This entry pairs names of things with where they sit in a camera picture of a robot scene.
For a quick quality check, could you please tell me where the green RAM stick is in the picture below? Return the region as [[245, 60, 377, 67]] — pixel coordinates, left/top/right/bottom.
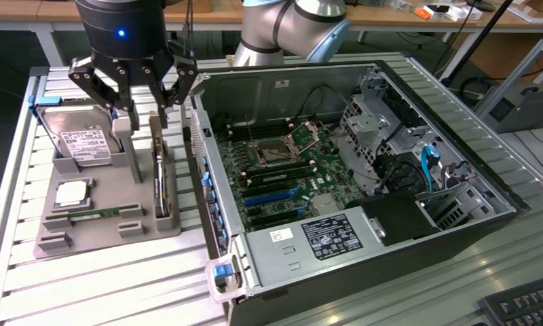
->
[[66, 207, 121, 221]]

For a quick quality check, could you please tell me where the graphics card with black fan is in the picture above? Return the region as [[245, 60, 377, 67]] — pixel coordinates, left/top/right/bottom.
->
[[147, 109, 173, 219]]

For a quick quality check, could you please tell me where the silver CPU chip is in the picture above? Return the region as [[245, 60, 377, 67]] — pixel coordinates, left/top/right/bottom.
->
[[53, 181, 92, 208]]

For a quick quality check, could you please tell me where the silver chipset heatsink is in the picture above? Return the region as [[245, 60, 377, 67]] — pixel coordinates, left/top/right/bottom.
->
[[310, 195, 341, 216]]

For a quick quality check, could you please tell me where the installed black RAM stick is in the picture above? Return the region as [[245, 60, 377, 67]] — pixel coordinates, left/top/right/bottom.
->
[[246, 166, 319, 187], [242, 160, 315, 179]]

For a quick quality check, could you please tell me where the black expansion slot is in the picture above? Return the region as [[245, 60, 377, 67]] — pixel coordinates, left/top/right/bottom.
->
[[239, 183, 287, 199], [250, 211, 301, 229]]

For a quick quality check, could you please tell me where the wooden desk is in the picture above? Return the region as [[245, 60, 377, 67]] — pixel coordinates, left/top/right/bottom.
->
[[0, 0, 245, 67], [343, 0, 543, 74]]

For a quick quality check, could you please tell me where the black cable coil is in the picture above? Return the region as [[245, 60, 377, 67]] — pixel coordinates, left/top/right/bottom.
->
[[459, 76, 486, 101]]

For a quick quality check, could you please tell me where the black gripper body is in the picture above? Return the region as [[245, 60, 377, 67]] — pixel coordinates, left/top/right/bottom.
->
[[74, 0, 177, 100]]

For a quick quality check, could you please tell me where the dark arm cable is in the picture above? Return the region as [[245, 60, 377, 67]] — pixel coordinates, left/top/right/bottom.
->
[[182, 0, 197, 59]]

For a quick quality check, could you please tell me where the thin locking lever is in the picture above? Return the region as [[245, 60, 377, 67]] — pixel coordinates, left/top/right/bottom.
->
[[245, 115, 257, 147]]

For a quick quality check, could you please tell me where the grey plastic parts rack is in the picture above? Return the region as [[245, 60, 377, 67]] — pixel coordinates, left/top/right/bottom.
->
[[32, 117, 182, 261]]

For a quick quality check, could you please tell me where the silver power supply unit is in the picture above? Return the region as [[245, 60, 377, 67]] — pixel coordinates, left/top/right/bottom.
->
[[239, 205, 389, 297]]

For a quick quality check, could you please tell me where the hard disk with blue carrier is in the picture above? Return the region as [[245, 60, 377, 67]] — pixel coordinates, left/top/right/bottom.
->
[[28, 95, 122, 167]]

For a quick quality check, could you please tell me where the black power wire bundle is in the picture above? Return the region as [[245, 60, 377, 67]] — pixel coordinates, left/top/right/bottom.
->
[[371, 152, 428, 198]]

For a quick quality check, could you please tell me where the black stand pole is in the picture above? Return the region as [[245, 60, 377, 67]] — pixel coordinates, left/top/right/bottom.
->
[[439, 0, 515, 86]]

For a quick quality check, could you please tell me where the blue disk wire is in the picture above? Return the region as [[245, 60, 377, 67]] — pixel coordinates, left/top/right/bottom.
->
[[417, 144, 440, 195]]

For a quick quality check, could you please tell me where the silver metal disk bay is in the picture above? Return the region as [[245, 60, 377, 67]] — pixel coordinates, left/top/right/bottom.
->
[[338, 67, 436, 198]]

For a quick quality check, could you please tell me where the metal socket cover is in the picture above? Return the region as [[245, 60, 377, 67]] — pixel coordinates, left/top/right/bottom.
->
[[287, 121, 323, 153]]

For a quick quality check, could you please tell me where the black looped wire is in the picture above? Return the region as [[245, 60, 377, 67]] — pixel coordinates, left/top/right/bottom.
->
[[297, 84, 347, 120]]

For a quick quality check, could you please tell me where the silver vented disk bay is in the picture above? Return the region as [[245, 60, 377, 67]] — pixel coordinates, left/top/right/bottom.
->
[[414, 183, 499, 232]]

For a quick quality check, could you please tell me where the black plastic shroud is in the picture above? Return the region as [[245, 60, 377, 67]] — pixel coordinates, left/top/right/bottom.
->
[[346, 193, 440, 247]]

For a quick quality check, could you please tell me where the small white box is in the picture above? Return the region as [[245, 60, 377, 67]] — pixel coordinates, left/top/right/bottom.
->
[[447, 6, 483, 22]]

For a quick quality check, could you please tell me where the black keyboard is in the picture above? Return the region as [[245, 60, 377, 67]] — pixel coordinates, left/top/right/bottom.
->
[[476, 272, 543, 326]]

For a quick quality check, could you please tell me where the aluminium profile frame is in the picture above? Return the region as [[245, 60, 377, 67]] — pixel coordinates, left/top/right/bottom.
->
[[472, 38, 543, 113]]

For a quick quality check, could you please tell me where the black open PC case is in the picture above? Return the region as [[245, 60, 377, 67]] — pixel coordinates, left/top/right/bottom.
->
[[179, 59, 534, 326]]

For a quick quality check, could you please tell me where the CPU socket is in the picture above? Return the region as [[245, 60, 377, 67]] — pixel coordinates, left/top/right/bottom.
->
[[247, 137, 299, 169]]

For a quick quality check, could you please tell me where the blue case latch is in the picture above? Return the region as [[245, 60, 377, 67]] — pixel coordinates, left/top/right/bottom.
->
[[211, 264, 234, 283]]

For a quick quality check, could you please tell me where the black RAM slot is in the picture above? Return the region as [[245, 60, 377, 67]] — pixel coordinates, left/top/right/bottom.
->
[[227, 126, 295, 142], [225, 118, 291, 135]]

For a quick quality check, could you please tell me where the green motherboard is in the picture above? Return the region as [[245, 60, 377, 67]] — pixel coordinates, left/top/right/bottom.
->
[[211, 120, 369, 232]]

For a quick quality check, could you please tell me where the brown cardboard box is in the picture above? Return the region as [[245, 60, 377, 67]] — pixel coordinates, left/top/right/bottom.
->
[[163, 0, 218, 15]]

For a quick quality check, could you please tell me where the grey metal cabinet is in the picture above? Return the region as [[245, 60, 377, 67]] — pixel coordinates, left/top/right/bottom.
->
[[483, 84, 543, 135]]

